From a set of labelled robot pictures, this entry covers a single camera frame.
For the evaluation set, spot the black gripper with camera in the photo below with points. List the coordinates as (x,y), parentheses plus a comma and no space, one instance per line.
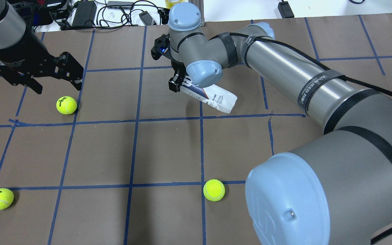
(21,51)

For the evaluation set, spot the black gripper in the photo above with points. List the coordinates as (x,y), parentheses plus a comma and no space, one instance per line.
(178,77)

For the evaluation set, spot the white blue tennis ball can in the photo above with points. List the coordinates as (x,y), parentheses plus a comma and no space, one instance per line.
(214,96)

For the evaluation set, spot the tennis ball middle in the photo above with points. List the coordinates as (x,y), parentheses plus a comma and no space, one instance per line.
(66,105)

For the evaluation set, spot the tennis ball far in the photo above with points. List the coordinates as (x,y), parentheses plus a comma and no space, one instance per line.
(214,190)

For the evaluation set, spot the black laptop charger brick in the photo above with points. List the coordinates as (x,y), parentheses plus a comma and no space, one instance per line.
(84,14)

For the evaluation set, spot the yellow tape roll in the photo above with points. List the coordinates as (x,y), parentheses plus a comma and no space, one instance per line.
(170,3)

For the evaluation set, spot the black power adapter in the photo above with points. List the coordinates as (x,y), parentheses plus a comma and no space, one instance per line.
(285,10)

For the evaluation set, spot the aluminium frame post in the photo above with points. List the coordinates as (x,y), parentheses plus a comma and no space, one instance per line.
(200,6)

